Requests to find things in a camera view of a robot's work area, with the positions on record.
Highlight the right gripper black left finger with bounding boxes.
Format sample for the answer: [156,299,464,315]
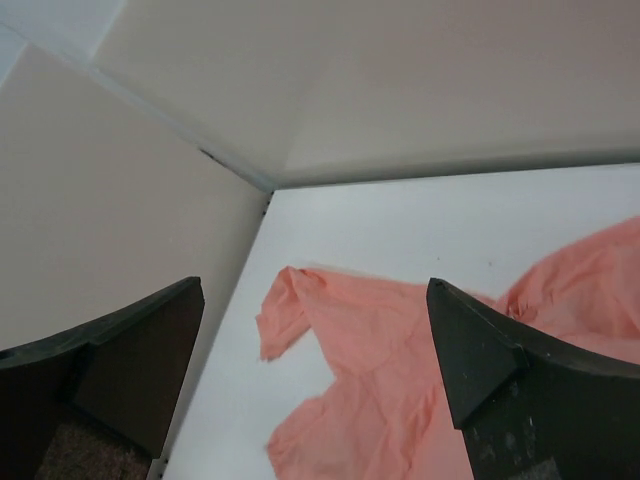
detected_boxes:
[1,277,205,479]

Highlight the salmon pink hooded jacket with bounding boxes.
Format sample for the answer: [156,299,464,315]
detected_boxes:
[256,218,639,479]

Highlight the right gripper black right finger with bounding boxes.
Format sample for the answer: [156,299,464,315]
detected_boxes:
[426,278,639,479]

